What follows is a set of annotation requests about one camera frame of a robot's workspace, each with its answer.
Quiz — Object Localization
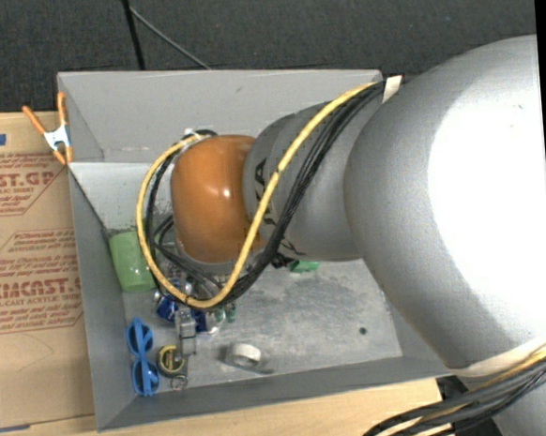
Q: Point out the blue sunglasses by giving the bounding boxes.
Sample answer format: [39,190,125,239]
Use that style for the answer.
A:
[124,315,163,399]

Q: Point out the brown cardboard board red print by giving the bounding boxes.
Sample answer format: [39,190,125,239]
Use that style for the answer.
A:
[0,104,98,435]

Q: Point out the grey metal bin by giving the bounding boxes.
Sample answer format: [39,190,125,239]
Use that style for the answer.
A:
[55,43,454,434]

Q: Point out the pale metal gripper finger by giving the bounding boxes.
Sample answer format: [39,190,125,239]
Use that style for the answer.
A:
[167,306,202,380]

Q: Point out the small green block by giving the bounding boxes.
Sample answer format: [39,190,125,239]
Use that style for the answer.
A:
[288,257,322,276]

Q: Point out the blue shiny packet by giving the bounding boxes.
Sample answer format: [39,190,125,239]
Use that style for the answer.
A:
[153,285,223,340]

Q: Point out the white tape roll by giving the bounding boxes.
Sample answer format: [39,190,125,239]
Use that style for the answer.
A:
[224,340,264,372]

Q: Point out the yellow and dark ring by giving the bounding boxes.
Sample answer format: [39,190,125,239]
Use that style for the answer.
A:
[155,343,184,381]

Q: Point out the pale green cup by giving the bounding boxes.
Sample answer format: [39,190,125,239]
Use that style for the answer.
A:
[108,227,160,294]

